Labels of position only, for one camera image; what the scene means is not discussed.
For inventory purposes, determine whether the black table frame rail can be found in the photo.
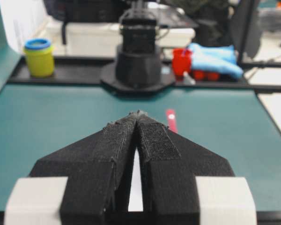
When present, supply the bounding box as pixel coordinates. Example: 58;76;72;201
7;56;281;95

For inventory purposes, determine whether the red plastic cup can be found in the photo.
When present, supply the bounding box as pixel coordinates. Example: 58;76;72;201
172;48;192;79

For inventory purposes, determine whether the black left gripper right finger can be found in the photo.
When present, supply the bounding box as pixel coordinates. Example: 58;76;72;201
136;112;235;225

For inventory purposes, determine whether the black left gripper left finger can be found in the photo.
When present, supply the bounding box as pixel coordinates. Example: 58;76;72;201
30;113;138;225

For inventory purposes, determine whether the red plastic spoon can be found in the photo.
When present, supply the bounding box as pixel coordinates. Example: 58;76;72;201
166;109;177;133

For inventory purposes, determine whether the light blue cloth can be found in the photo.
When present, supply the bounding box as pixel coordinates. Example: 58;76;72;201
187;43;243;79

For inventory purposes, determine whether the yellow jar with blue lid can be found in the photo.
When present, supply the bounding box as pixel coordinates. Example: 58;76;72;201
23;38;54;78

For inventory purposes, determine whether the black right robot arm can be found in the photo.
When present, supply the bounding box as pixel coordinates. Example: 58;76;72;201
103;0;237;225

